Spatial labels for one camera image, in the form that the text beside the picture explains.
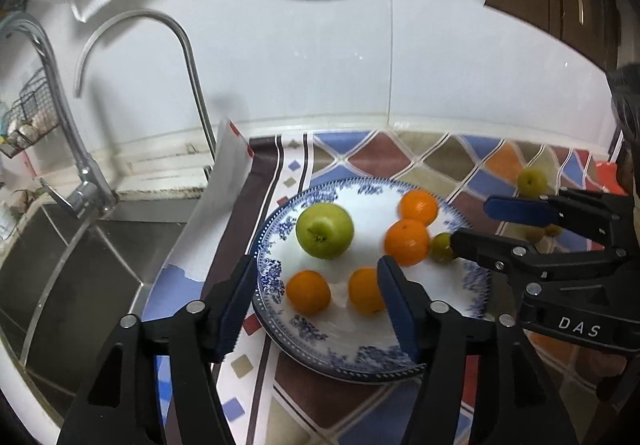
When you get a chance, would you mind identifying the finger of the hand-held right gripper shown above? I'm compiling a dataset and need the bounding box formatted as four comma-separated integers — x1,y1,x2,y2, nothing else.
450,228,629,297
483,188,636,244

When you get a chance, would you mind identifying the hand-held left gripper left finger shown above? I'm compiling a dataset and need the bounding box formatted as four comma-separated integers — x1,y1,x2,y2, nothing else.
57,254,259,445

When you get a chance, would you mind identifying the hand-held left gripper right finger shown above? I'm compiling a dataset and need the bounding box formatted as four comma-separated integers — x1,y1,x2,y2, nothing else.
377,255,579,445

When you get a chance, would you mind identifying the orange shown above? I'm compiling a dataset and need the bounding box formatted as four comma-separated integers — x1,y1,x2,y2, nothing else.
383,218,431,268
348,267,388,316
285,270,332,317
398,190,439,227

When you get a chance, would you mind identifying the small green lime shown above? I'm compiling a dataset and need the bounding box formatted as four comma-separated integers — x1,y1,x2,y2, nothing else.
430,232,457,264

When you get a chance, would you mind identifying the blue patterned white plate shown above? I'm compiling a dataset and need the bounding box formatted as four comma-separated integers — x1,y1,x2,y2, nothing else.
250,178,493,383

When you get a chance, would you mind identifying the green apple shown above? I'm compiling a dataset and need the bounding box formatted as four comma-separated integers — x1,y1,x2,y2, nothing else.
295,202,356,261

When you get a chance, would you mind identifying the large yellow-green fruit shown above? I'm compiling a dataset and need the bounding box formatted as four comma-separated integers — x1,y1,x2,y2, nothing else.
516,166,549,198

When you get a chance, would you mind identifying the colourful diamond patterned tablecloth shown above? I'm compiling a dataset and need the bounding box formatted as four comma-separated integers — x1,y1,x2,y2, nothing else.
145,130,640,445

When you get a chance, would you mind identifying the stainless steel sink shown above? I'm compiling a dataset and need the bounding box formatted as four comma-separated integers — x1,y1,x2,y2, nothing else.
0,199,202,426

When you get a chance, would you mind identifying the tall spring kitchen faucet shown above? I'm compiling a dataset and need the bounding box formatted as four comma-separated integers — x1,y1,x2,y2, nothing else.
0,11,119,219

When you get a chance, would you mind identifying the slim gooseneck faucet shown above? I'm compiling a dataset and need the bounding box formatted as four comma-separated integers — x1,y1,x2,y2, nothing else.
74,9,219,176

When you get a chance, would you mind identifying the black wire faucet basket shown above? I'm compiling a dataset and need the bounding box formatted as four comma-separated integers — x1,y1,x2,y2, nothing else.
0,68,52,159

